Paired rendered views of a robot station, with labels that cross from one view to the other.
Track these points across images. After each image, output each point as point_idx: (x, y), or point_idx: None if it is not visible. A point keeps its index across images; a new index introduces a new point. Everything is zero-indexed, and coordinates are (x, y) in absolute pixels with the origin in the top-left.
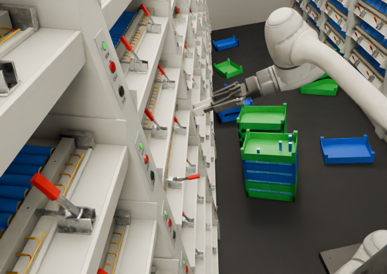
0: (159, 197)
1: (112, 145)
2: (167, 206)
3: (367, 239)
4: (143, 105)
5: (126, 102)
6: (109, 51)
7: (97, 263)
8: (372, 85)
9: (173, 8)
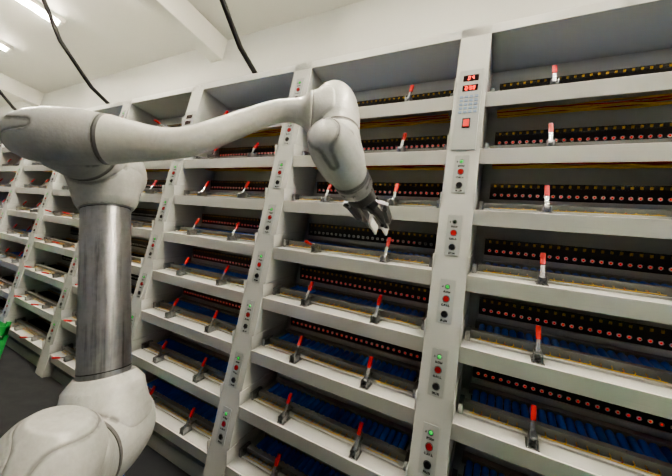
0: (275, 199)
1: None
2: (277, 214)
3: (104, 428)
4: (305, 160)
5: (288, 146)
6: (292, 125)
7: (242, 165)
8: (225, 114)
9: (531, 159)
